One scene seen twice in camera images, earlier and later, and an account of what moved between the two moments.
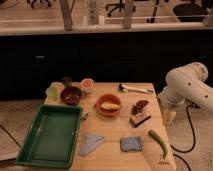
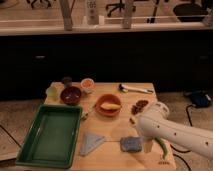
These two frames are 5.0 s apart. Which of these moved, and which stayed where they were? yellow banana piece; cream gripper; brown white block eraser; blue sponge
Moved: cream gripper
Stayed: blue sponge; brown white block eraser; yellow banana piece
